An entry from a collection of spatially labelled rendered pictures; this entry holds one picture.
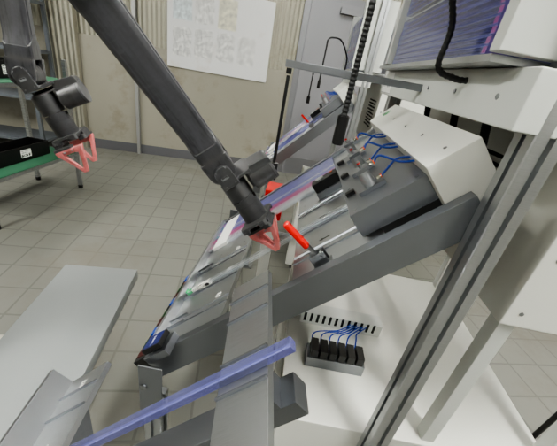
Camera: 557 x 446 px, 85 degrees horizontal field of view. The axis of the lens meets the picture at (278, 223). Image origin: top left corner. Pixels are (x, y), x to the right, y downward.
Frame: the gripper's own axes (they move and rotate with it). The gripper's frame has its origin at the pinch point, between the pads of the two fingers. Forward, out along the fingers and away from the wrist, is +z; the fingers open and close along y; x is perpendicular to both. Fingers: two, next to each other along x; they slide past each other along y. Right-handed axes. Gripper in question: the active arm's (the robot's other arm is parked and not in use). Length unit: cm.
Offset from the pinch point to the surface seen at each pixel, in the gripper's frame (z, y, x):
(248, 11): -126, 350, 0
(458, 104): -12.2, -9.6, -43.8
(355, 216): -5.9, -17.3, -21.5
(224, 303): 1.3, -12.7, 13.0
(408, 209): -2.9, -17.4, -29.4
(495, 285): 19.4, -16.2, -37.2
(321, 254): -2.6, -18.1, -13.1
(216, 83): -84, 347, 77
